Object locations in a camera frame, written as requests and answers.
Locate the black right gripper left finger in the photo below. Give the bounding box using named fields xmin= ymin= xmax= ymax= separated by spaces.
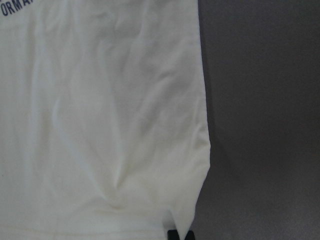
xmin=167 ymin=229 xmax=179 ymax=240

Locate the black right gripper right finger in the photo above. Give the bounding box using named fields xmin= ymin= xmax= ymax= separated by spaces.
xmin=184 ymin=230 xmax=194 ymax=240

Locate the cream long-sleeve printed shirt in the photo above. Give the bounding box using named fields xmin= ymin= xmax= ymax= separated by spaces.
xmin=0 ymin=0 xmax=211 ymax=240

